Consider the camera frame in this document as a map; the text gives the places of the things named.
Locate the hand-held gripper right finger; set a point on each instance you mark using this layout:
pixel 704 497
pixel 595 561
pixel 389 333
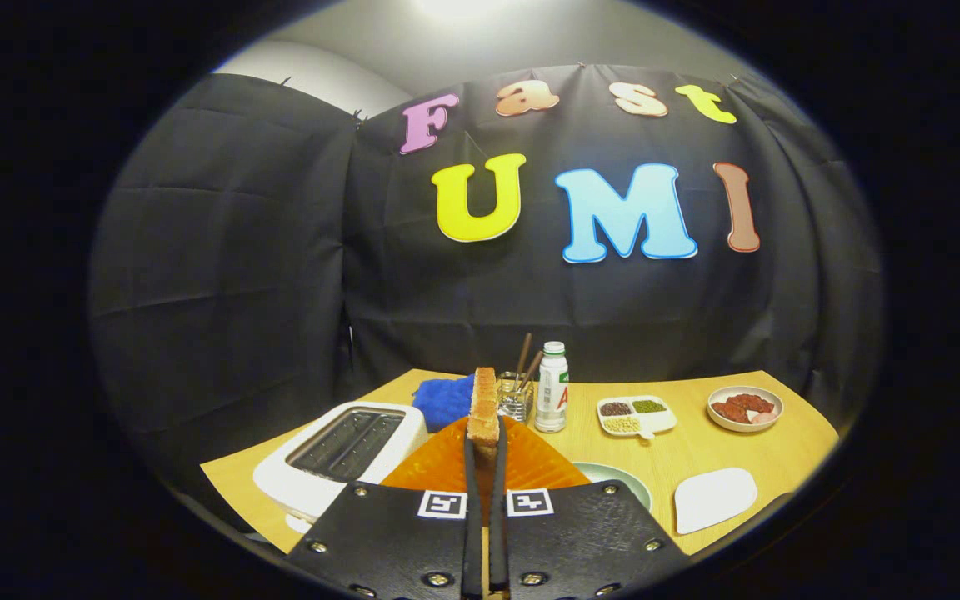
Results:
pixel 498 550

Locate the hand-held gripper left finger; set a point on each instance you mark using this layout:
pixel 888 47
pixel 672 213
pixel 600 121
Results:
pixel 472 542

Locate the toasted bread slice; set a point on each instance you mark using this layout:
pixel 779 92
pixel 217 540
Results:
pixel 484 408

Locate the pale green bowl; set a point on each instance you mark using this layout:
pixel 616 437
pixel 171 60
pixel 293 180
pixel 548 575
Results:
pixel 622 483

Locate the blue oven mitt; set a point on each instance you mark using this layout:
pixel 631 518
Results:
pixel 442 400

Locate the white drink bottle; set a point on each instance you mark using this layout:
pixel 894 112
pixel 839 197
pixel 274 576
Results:
pixel 551 392

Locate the pile of yellow soybeans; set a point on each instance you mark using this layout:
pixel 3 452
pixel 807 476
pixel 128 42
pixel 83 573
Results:
pixel 622 424

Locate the pile of red beans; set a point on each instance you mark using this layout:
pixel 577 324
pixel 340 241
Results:
pixel 616 408

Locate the brown chopstick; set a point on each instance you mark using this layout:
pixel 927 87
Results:
pixel 523 354
pixel 534 365

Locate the white toaster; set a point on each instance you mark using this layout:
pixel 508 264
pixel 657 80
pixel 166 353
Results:
pixel 280 483

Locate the pile of green beans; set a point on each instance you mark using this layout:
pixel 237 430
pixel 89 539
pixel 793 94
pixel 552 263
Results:
pixel 649 407

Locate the white divided dish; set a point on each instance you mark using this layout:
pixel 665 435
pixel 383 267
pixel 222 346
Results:
pixel 663 421

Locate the white square plate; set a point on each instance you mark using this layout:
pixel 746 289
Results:
pixel 713 500

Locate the red meat slice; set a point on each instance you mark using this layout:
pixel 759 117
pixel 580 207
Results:
pixel 751 402
pixel 730 412

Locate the beige meat bowl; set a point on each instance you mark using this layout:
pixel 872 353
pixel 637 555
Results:
pixel 738 427

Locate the pink ham slice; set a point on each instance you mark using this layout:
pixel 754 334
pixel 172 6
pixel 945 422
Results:
pixel 765 417

